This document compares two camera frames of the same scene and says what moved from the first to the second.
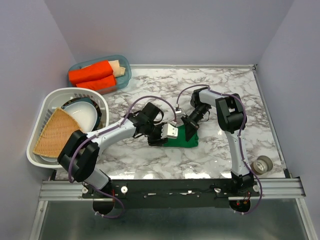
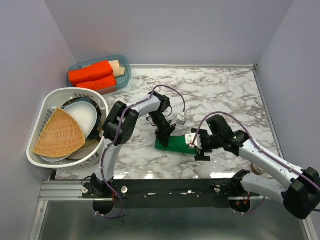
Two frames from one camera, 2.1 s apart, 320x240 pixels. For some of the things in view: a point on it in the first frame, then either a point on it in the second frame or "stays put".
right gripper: (191, 127) → (200, 155)
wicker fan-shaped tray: (57, 129) stays put
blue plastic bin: (121, 81) stays put
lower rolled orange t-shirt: (105, 83) stays put
